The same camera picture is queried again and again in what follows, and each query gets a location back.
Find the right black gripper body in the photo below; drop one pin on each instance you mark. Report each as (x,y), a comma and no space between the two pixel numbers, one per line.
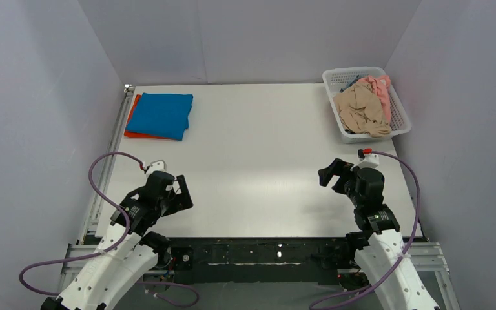
(341,178)

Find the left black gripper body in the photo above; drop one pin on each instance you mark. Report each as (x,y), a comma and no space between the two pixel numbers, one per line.
(183,192)

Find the beige t shirt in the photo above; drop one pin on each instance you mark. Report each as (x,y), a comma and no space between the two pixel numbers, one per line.
(361,111)

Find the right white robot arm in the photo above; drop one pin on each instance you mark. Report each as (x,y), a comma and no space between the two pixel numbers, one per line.
(379,249)

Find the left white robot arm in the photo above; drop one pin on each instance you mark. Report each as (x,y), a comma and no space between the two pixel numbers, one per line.
(129,247)

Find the folded orange t shirt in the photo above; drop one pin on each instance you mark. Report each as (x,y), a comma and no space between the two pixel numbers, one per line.
(142,122)

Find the folded blue t shirt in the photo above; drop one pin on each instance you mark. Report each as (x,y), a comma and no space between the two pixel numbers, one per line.
(173,111)

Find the grey blue garment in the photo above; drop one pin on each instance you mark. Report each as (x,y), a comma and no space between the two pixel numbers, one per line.
(351,83)

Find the pink t shirt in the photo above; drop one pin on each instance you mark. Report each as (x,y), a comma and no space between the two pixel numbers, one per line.
(380,87)

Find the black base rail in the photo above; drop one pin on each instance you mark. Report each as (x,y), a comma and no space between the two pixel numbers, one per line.
(325,261)

